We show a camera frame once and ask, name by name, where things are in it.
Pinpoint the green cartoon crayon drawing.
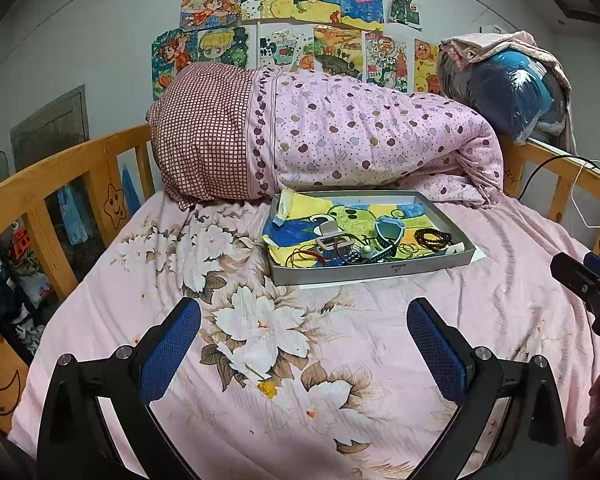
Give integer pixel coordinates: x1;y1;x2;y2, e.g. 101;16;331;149
261;192;438;267

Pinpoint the pink apple-print quilt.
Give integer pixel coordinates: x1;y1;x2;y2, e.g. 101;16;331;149
147;62;505;211

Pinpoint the grey shallow box tray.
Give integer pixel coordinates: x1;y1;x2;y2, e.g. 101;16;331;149
262;189;477;287

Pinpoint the white hair claw clip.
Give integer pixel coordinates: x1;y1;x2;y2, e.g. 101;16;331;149
314;220;355;257

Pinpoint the blue wrist watch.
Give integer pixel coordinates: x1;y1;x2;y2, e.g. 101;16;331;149
367;216;407;262

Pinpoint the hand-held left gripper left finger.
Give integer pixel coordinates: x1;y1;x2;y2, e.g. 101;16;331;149
37;297;203;480

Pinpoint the grey wooden door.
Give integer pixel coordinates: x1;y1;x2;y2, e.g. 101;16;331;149
10;85;90;161

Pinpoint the blue bedding in plastic bag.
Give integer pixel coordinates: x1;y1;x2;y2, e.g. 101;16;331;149
437;37;568;143

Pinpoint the white wire hanger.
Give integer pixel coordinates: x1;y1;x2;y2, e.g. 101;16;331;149
570;160;600;231

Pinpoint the black cable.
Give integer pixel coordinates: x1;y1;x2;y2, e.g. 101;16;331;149
522;154;600;196

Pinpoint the wooden bed frame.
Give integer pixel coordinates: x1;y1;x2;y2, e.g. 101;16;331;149
0;122;600;436

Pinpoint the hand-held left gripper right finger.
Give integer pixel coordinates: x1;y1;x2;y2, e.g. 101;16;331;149
406;297;568;480

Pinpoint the pink floral bedsheet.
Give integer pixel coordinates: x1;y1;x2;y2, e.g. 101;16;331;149
10;187;600;480

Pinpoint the pink patterned cloth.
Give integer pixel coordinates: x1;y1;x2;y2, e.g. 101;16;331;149
440;30;580;156

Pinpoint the black bead bracelet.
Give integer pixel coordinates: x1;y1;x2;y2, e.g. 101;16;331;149
414;228;456;250

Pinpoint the clutter pile beside bed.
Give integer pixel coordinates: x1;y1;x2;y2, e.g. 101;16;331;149
0;180;146;361

